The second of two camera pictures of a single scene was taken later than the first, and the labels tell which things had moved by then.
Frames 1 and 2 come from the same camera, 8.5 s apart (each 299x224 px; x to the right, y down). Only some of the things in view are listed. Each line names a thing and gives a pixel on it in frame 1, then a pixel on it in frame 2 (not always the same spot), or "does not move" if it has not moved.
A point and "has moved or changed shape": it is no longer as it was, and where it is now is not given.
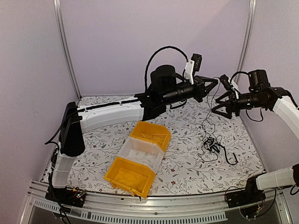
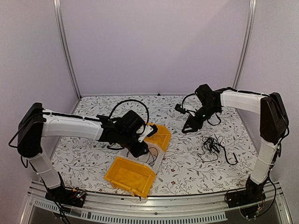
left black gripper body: x=199 y=83 to x=135 y=152
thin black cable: x=210 y=106 to x=157 y=154
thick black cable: x=226 y=155 does not move
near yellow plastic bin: x=130 y=177 does not move
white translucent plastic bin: x=143 y=151 does not move
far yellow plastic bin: x=156 y=134 does not move
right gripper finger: x=228 y=115 to x=188 y=125
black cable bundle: x=210 y=147 has moved or changed shape
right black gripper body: x=233 y=100 to x=209 y=111
